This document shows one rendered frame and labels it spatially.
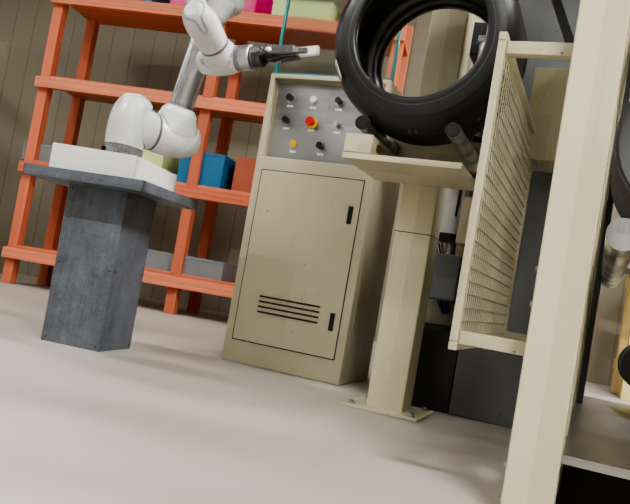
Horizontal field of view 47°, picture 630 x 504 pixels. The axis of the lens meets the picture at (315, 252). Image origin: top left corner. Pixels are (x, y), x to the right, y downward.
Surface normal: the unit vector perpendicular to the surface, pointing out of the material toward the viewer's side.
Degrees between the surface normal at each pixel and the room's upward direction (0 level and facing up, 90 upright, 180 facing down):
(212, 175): 90
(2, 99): 90
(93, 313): 90
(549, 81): 90
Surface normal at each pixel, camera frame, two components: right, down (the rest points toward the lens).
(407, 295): -0.36, -0.11
